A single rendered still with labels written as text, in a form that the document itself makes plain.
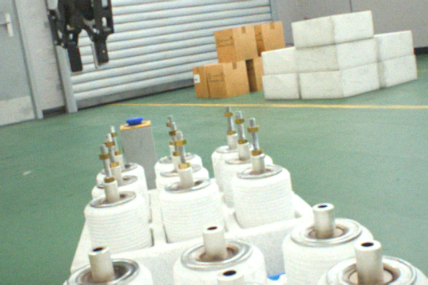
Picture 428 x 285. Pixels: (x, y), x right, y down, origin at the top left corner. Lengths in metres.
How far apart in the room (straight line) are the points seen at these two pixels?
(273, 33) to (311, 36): 1.43
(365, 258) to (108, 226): 0.46
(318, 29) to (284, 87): 0.57
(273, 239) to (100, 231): 0.26
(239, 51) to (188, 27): 2.14
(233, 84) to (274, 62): 0.80
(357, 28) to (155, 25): 3.45
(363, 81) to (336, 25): 0.45
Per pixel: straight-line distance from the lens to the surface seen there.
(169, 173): 0.96
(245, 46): 4.89
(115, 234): 0.83
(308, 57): 3.79
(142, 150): 1.22
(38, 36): 6.21
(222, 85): 4.81
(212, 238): 0.55
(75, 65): 0.86
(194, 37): 6.94
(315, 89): 3.77
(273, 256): 0.84
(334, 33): 3.59
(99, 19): 0.78
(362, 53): 3.79
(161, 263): 0.81
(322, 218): 0.57
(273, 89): 4.11
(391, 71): 3.97
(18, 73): 6.12
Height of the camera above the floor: 0.46
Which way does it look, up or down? 10 degrees down
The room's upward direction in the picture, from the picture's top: 9 degrees counter-clockwise
